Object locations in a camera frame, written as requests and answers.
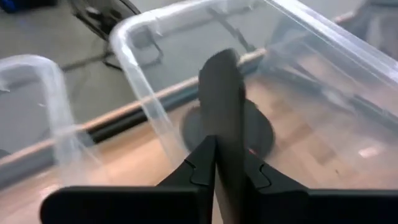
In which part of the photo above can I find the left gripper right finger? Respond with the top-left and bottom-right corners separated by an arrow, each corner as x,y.
244,148 -> 398,224

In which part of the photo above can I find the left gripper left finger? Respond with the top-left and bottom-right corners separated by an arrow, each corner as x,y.
39,134 -> 218,224

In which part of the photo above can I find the black ladle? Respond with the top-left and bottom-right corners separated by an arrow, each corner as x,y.
181,98 -> 277,160

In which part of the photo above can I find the black nylon spoon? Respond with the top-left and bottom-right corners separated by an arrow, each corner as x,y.
198,47 -> 248,224

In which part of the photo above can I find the clear plastic bin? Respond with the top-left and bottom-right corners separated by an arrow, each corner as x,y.
109,0 -> 398,191
0,54 -> 105,187

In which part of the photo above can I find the black floor fan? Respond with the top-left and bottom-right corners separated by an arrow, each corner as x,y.
61,0 -> 165,73

